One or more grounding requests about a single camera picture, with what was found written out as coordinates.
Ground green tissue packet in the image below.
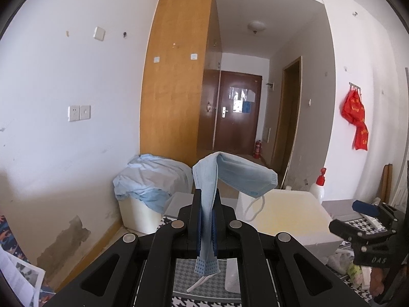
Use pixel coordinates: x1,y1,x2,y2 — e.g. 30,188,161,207
347,263,372,290

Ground blue surgical face mask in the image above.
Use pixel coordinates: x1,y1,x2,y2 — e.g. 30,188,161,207
187,152,278,292

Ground right hand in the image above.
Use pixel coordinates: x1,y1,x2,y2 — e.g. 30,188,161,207
369,268,389,297

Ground white styrofoam box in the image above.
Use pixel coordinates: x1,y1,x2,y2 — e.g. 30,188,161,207
235,189,342,264

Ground white red pump bottle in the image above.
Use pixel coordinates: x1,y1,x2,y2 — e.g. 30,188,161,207
309,168,326,204

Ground houndstooth table cloth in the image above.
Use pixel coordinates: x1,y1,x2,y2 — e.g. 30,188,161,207
134,210,384,307

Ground white bin with blue cloth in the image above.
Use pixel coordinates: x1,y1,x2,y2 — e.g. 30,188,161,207
113,154,194,234

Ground red fire extinguisher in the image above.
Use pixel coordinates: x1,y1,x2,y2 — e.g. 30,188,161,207
253,140,262,159

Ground red hanging bags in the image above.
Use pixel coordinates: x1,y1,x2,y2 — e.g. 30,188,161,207
341,89,369,151

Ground dark brown entrance door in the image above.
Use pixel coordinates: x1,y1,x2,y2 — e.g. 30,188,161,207
214,71,262,155

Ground printed paper sheets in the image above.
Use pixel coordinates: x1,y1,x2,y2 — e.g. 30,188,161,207
1,248,46,307

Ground light wooden wardrobe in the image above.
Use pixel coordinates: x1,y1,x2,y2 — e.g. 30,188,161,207
140,0,214,166

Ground ceiling dome lamp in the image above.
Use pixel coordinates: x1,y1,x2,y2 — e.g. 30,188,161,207
247,20,266,35

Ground wooden sticks by wall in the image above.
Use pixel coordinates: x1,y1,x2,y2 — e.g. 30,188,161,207
380,163,393,203

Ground white wall socket pair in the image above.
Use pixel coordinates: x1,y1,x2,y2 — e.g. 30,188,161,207
67,105,91,122

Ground white wall switch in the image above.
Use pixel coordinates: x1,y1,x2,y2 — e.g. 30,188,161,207
93,26,106,42

